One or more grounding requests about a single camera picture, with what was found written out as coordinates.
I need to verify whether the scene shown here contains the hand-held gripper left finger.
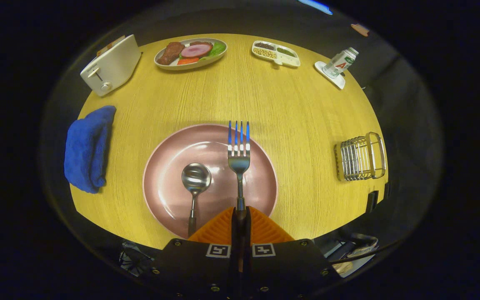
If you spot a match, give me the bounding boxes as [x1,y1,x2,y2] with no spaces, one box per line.
[150,207,240,298]

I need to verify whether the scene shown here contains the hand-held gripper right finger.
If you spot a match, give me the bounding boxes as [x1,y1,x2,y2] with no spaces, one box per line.
[240,207,341,298]

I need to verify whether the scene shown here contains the metal spoon wooden handle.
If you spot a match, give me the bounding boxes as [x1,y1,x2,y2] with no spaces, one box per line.
[181,162,212,238]

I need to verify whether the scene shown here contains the metal fork wooden handle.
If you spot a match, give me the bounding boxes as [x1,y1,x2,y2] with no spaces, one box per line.
[227,121,251,213]

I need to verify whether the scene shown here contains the pink round plate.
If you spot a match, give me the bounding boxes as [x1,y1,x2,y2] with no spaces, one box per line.
[142,124,279,240]

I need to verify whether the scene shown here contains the black table edge clamp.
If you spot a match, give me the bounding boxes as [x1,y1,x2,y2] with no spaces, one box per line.
[366,190,379,213]

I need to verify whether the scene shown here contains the blue towel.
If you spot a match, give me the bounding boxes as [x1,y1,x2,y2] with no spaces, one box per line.
[64,105,117,194]

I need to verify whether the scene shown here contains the white coaster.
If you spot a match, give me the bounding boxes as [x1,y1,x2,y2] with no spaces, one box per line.
[314,61,346,90]

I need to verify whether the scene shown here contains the white milk bottle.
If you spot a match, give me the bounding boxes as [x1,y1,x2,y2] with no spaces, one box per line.
[322,47,359,79]

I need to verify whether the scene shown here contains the grey oval food plate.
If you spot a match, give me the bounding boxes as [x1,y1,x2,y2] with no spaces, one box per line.
[154,38,228,71]

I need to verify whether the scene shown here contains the white toaster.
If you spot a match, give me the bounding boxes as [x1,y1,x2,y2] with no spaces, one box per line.
[80,35,142,97]

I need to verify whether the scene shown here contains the white divided bean dish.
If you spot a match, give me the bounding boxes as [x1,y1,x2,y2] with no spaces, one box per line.
[252,40,301,68]

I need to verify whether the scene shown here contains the large brown meat slice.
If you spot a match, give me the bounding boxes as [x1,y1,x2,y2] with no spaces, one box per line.
[157,42,185,66]

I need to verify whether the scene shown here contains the pink ham slice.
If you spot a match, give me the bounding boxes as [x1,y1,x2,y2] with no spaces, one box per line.
[180,44,213,58]

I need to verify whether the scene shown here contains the green lettuce leaf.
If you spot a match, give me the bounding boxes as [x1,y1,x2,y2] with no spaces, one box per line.
[207,41,227,58]

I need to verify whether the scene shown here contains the brown toast slice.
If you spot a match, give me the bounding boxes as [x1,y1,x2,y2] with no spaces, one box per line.
[97,35,126,57]

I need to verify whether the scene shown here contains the metal wire basket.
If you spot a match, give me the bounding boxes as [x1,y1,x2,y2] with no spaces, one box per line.
[334,132,387,182]

